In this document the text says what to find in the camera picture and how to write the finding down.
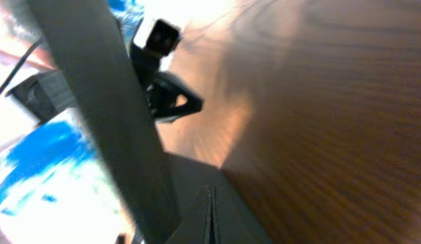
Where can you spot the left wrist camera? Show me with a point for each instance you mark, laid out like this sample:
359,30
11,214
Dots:
159,37

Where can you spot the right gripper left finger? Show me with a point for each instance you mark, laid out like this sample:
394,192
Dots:
195,228

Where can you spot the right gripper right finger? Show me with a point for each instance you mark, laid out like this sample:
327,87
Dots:
229,224

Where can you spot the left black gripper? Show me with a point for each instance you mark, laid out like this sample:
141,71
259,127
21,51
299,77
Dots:
167,96

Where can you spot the dark green open box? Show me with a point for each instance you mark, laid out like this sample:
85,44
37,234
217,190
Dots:
87,46

